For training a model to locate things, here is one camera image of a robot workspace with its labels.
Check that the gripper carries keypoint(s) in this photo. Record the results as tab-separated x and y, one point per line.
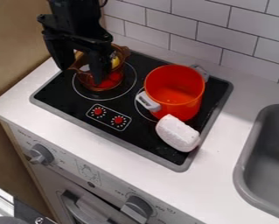
77	34

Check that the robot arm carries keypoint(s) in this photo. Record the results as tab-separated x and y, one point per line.
73	11

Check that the yellow toy knife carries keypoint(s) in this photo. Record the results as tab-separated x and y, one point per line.
115	61

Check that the brown clear cup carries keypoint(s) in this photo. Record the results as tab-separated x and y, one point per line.
118	78

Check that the toy stove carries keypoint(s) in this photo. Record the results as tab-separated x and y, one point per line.
118	122

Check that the orange pot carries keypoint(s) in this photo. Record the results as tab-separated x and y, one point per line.
176	96

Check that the white toy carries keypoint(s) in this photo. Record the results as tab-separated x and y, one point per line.
177	133

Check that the toy sink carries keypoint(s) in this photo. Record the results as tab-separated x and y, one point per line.
268	163

